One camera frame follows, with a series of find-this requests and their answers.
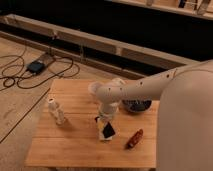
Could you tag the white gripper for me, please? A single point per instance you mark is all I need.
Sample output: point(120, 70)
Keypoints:
point(106, 112)

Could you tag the white sponge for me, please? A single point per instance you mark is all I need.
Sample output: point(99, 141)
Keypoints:
point(102, 138)

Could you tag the blue power box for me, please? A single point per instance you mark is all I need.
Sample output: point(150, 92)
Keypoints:
point(35, 67)

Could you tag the clear plastic bottle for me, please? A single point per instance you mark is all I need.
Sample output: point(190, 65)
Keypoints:
point(56, 111)

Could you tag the dark bowl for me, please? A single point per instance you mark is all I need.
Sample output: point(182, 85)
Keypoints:
point(136, 106)

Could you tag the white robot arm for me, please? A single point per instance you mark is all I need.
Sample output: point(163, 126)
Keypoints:
point(185, 114)

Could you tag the wooden table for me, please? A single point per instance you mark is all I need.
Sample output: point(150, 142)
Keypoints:
point(76, 143)

